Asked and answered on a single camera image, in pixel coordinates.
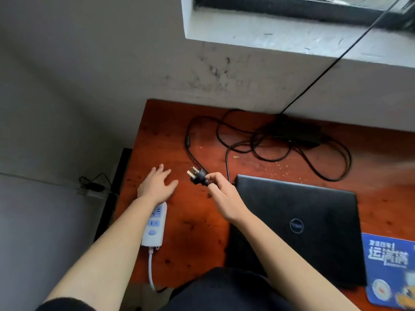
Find person's right hand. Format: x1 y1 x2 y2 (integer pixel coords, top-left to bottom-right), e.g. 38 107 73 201
206 172 251 224

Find person's left hand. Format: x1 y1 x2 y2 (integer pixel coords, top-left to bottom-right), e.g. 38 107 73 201
137 164 179 206

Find black power plug with cord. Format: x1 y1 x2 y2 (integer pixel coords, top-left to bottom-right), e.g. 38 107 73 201
184 116 294 187

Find person's left forearm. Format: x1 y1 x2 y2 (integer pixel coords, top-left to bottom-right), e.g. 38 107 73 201
44 196 158 311

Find person's right forearm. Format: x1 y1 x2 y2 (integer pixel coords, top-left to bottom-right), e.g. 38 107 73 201
231 213 360 311

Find white power strip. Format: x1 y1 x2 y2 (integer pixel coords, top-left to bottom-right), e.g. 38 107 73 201
141 202 168 248

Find black laptop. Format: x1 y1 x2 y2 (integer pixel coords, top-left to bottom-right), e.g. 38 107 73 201
225 174 368 291

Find black laptop power adapter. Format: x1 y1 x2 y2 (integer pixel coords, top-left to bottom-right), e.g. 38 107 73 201
264 114 325 149

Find person's black trousers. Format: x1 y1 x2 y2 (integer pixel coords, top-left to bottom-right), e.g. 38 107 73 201
165 267 294 311

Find person's black sleeve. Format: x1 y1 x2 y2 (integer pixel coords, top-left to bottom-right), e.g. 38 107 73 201
35 297 96 311

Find white window sill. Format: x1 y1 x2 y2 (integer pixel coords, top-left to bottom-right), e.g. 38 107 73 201
180 0 415 69

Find blue printed mouse pad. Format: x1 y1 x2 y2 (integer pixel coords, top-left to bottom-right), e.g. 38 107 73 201
361 232 415 310

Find small black charger with cable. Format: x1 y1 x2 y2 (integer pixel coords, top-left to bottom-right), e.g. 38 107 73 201
79 173 112 195

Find white power strip cable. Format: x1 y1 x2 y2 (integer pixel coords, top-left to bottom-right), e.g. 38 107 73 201
148 246 160 292

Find black adapter output cable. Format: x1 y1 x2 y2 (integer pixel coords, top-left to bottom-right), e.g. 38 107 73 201
215 109 353 184

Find long thin black cable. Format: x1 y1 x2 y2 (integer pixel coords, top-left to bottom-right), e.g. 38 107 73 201
279 0 410 115

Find dark window frame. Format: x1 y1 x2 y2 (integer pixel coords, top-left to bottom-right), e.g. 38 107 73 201
193 0 415 32

